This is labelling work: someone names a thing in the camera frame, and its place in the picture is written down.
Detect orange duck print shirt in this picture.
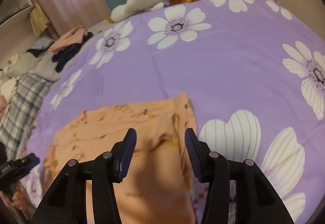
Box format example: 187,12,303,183
43,93,197,223

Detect person's left hand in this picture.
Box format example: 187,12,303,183
12,183,29,211

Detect grey plaid blanket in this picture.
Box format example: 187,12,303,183
1,73,54,160

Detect cream folded cloth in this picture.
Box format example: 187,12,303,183
1,78,18,103

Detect olive grey pillow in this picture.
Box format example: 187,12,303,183
7,52,40,78

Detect dark navy folded garment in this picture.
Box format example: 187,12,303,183
52,32,94,73

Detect striped pillow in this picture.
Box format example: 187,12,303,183
27,36,55,57

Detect pink folded garment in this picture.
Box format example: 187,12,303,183
48,26,88,54

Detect purple floral bed sheet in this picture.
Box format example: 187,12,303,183
23,0,324,223

